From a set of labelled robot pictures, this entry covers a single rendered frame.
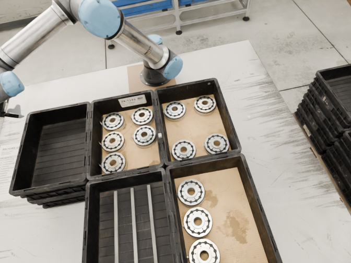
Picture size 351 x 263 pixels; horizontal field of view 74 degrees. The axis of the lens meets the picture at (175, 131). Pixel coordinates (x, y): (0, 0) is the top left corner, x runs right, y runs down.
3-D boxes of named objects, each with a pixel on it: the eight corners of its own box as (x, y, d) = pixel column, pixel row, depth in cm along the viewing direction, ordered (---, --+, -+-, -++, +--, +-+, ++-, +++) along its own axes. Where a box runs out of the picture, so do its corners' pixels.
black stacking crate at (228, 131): (158, 105, 118) (154, 89, 109) (214, 94, 118) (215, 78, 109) (168, 177, 97) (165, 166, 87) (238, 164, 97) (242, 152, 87)
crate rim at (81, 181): (30, 115, 110) (27, 112, 108) (92, 103, 110) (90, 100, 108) (11, 197, 89) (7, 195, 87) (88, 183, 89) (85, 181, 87)
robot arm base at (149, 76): (140, 70, 136) (137, 56, 128) (164, 63, 138) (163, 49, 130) (147, 86, 127) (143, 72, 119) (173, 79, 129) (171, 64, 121)
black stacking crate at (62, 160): (42, 126, 118) (28, 113, 109) (99, 116, 118) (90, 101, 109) (28, 203, 97) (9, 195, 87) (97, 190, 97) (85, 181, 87)
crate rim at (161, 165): (92, 103, 110) (90, 100, 108) (154, 92, 110) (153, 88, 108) (88, 183, 89) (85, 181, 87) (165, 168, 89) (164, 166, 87)
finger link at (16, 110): (30, 106, 102) (10, 102, 93) (28, 119, 102) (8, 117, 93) (25, 105, 103) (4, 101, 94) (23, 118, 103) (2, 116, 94)
